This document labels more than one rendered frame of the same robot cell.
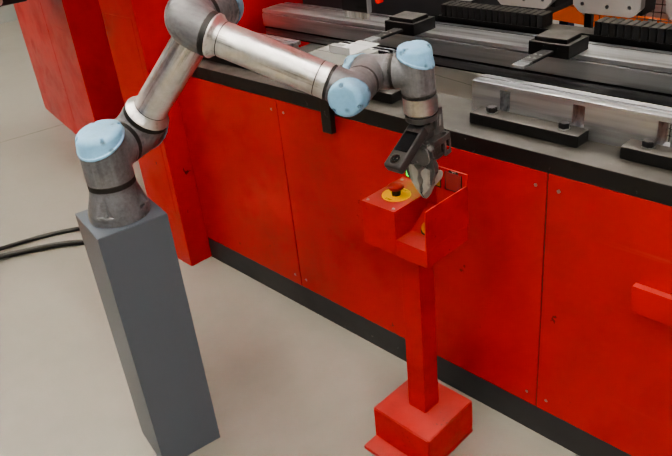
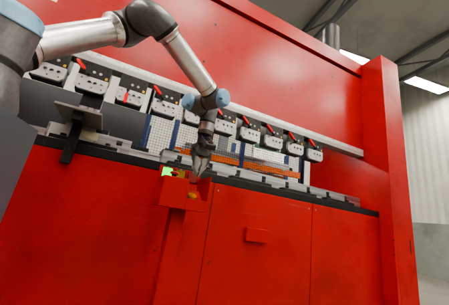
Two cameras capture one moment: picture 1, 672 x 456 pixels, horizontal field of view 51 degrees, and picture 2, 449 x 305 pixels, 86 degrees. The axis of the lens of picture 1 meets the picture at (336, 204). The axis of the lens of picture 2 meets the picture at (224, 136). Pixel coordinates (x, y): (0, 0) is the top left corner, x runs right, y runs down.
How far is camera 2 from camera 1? 1.58 m
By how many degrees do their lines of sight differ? 83
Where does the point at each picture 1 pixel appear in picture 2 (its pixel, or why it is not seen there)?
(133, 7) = not seen: outside the picture
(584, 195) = (228, 190)
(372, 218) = (171, 186)
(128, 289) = not seen: outside the picture
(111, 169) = (29, 47)
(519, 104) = (186, 161)
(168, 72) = (91, 32)
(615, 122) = (223, 170)
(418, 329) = (171, 275)
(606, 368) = (232, 281)
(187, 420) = not seen: outside the picture
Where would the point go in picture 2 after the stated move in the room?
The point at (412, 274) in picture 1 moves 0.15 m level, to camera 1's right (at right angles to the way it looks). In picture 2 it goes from (178, 229) to (192, 229)
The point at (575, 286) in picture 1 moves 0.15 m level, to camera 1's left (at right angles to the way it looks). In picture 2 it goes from (221, 238) to (212, 239)
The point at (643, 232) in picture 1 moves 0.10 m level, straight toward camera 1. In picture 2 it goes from (248, 203) to (262, 205)
